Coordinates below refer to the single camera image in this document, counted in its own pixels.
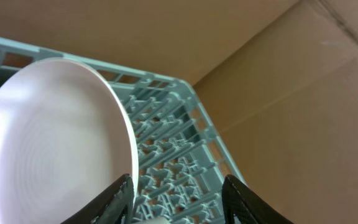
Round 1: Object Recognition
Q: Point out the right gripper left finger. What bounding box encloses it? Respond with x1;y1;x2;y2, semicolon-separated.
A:
62;174;134;224

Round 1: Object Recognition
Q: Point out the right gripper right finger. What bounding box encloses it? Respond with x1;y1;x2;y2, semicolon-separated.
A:
221;174;293;224

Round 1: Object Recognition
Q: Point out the white cup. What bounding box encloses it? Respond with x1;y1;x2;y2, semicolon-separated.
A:
135;217;170;224

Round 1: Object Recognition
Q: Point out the white round plate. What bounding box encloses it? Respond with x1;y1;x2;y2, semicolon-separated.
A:
0;58;139;223

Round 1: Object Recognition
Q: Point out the grey plastic dishwasher rack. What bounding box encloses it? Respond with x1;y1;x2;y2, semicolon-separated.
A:
0;32;248;224

